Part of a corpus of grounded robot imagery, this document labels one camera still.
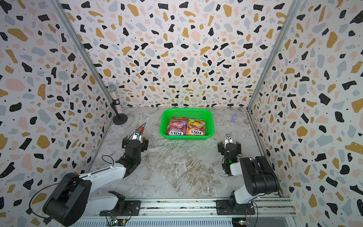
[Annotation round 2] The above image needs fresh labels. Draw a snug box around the green plastic basket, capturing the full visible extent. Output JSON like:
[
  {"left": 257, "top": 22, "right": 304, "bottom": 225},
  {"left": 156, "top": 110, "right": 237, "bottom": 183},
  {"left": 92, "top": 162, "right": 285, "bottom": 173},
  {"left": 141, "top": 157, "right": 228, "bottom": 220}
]
[{"left": 160, "top": 108, "right": 215, "bottom": 141}]

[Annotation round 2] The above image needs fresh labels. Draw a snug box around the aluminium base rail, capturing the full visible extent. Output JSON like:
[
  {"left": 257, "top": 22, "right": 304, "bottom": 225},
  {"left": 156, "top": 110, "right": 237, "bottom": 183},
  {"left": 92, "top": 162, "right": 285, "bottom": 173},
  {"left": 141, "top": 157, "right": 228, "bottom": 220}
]
[{"left": 73, "top": 197, "right": 300, "bottom": 227}]

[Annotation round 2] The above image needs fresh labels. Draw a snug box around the black microphone stand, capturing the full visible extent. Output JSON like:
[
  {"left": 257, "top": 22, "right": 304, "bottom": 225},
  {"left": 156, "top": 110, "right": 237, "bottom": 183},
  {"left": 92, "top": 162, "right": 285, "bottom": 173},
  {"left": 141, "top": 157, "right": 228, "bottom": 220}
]
[{"left": 108, "top": 84, "right": 128, "bottom": 125}]

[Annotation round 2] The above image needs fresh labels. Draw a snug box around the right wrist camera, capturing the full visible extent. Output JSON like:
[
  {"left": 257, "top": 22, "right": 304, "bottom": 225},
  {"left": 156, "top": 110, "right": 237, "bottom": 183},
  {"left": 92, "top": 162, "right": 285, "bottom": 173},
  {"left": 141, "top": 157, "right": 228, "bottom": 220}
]
[{"left": 225, "top": 133, "right": 233, "bottom": 146}]

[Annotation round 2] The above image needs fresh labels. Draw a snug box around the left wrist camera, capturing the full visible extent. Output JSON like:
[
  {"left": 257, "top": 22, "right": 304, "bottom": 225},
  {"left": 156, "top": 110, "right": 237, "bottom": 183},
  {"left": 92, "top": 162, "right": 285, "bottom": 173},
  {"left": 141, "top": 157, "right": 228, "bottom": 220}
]
[{"left": 132, "top": 129, "right": 142, "bottom": 141}]

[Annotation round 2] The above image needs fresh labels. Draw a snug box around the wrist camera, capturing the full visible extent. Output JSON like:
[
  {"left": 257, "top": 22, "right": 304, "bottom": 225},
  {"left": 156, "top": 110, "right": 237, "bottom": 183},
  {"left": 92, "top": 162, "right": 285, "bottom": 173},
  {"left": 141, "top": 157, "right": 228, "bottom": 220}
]
[
  {"left": 225, "top": 133, "right": 233, "bottom": 146},
  {"left": 132, "top": 129, "right": 142, "bottom": 141}
]

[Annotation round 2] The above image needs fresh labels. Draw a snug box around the purple Fox's berries bag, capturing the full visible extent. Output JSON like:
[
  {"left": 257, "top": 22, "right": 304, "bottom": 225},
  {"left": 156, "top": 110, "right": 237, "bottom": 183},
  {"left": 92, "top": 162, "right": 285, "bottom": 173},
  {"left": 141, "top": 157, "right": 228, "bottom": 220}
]
[{"left": 167, "top": 116, "right": 188, "bottom": 136}]

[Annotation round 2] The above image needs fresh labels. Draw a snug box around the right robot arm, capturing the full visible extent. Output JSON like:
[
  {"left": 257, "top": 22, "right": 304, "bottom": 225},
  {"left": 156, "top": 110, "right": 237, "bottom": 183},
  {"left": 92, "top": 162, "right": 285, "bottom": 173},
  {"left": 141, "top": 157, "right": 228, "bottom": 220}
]
[{"left": 217, "top": 137, "right": 280, "bottom": 208}]

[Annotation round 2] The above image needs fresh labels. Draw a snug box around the orange Fox's fruits bag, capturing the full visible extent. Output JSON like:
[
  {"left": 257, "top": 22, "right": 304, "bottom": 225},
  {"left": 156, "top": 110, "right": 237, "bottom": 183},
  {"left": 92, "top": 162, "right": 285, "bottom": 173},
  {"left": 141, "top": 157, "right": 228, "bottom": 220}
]
[{"left": 186, "top": 119, "right": 206, "bottom": 136}]

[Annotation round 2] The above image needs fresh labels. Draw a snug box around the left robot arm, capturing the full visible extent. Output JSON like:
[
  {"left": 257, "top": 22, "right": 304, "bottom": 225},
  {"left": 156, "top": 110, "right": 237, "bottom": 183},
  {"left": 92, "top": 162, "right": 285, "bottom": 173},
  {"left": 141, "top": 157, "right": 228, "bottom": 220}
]
[{"left": 41, "top": 129, "right": 148, "bottom": 227}]

